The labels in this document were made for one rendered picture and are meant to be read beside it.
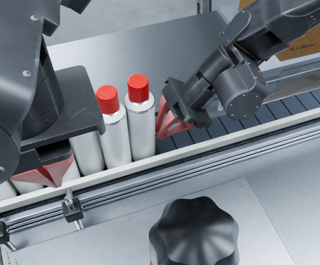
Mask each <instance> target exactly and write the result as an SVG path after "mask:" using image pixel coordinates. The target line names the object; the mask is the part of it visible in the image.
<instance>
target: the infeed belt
mask: <svg viewBox="0 0 320 265"><path fill-rule="evenodd" d="M316 108H320V88H317V89H313V90H310V91H306V92H303V93H300V94H296V95H293V96H289V97H285V98H282V99H278V100H274V101H270V102H268V103H265V104H262V105H261V107H260V108H259V110H258V111H257V112H256V113H255V114H253V115H251V116H250V117H248V118H245V119H241V120H234V119H231V118H229V117H228V116H227V114H225V115H221V116H219V117H214V118H211V120H212V121H213V124H212V125H211V126H210V127H209V128H208V129H207V128H203V129H199V128H193V129H189V130H185V131H181V132H177V133H175V134H173V135H171V136H169V137H166V138H164V139H157V138H156V136H157V134H155V146H156V156H157V155H160V154H163V153H166V152H169V151H173V150H176V149H180V148H184V147H187V146H190V145H194V144H197V143H200V142H204V141H207V140H211V139H214V138H217V137H221V136H225V135H228V134H231V133H235V132H237V131H241V130H244V129H248V128H252V127H255V126H258V125H262V124H265V123H269V122H271V121H275V120H279V119H282V118H285V117H289V116H292V115H296V114H299V113H303V112H306V111H309V110H312V109H316ZM319 121H320V117H318V118H315V119H311V120H308V121H305V122H302V123H299V124H295V125H292V126H288V127H285V128H282V129H278V130H275V131H271V132H268V133H265V134H262V135H259V136H255V137H252V138H249V139H245V140H241V141H238V142H235V143H232V144H229V145H225V146H222V147H218V148H215V149H212V150H208V151H205V152H202V153H199V154H195V155H192V156H189V157H185V158H182V159H179V160H175V161H171V162H168V163H165V164H162V165H159V166H155V167H152V168H148V169H145V170H142V171H138V172H135V173H132V174H129V175H126V176H122V177H119V178H115V179H112V180H109V181H105V182H101V183H99V184H95V185H92V186H89V187H85V188H82V189H79V190H75V191H72V192H73V196H75V195H79V194H82V193H85V192H88V191H91V190H95V189H98V188H101V187H105V186H108V185H112V184H115V183H118V182H121V181H124V180H128V179H131V178H135V177H138V176H141V175H144V174H148V173H150V172H154V171H158V170H161V169H164V168H167V167H171V166H174V165H178V164H181V163H184V162H187V161H190V160H194V159H197V158H200V157H204V156H207V155H211V154H214V153H217V152H220V151H223V150H226V149H230V148H233V147H237V146H240V145H243V144H247V143H249V142H253V141H256V140H260V139H263V138H266V137H270V136H273V135H277V134H280V133H283V132H286V131H289V130H292V129H296V128H299V127H303V126H306V125H309V124H313V123H316V122H319ZM65 197H66V194H62V195H59V196H56V197H52V198H49V199H45V200H42V201H39V202H35V203H32V204H29V205H25V206H22V207H19V208H15V209H12V210H9V211H6V212H2V213H0V218H2V217H6V216H10V215H13V214H15V213H19V212H22V211H25V210H29V209H32V208H36V207H39V206H42V205H46V204H48V203H52V202H55V201H59V200H62V199H64V198H65Z"/></svg>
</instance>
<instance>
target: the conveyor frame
mask: <svg viewBox="0 0 320 265"><path fill-rule="evenodd" d="M317 88H320V84H317V85H313V86H309V87H305V88H302V89H298V90H295V91H290V92H288V93H284V94H280V95H277V96H273V97H270V98H266V99H264V100H263V102H262V104H265V103H268V102H270V101H274V100H278V99H282V98H285V97H289V96H293V95H296V94H300V93H303V92H306V91H310V90H313V89H317ZM225 114H226V112H225V110H222V111H219V112H216V113H212V114H209V116H210V118H214V117H219V116H221V115H225ZM318 137H320V121H319V122H316V123H313V124H309V125H306V126H303V127H299V128H296V129H292V130H289V131H286V132H283V133H280V134H277V135H273V136H270V137H266V138H263V139H260V140H256V141H253V142H249V143H247V144H243V145H240V146H237V147H233V148H230V149H226V150H223V151H220V152H217V153H214V154H211V155H207V156H204V157H200V158H197V159H194V160H190V161H187V162H184V163H181V164H178V165H174V166H171V167H167V168H164V169H161V170H158V171H154V172H150V173H148V174H144V175H141V176H138V177H135V178H131V179H128V180H124V181H121V182H118V183H115V184H112V185H108V186H105V187H101V188H98V189H95V190H91V191H88V192H85V193H82V194H79V195H75V196H73V197H74V198H78V199H79V201H80V203H81V205H83V209H84V210H83V211H85V210H89V209H92V208H95V207H99V206H102V205H105V204H108V203H111V202H114V201H118V200H121V199H124V198H127V197H130V196H134V195H137V194H139V193H143V192H146V191H149V190H153V189H156V188H159V187H162V186H165V185H169V184H172V183H175V182H178V181H181V180H184V179H188V178H191V177H194V176H198V175H201V174H204V173H207V172H210V171H213V170H216V169H220V168H223V167H226V166H229V165H233V164H236V163H238V162H241V161H245V160H248V159H252V158H255V157H258V156H261V155H264V154H267V153H270V152H274V151H277V150H280V149H283V148H286V147H290V146H293V145H297V144H300V143H302V142H305V141H309V140H312V139H315V138H318ZM62 202H64V200H63V199H62V200H59V201H55V202H52V203H48V204H46V205H42V206H39V207H36V208H32V209H29V210H25V211H22V212H19V213H15V214H13V215H10V216H6V217H2V218H1V221H4V222H5V223H6V225H7V226H8V228H9V234H12V233H16V232H19V231H22V230H25V229H28V228H31V227H35V226H38V225H42V224H44V223H47V222H50V221H54V220H57V219H60V218H64V214H63V208H62Z"/></svg>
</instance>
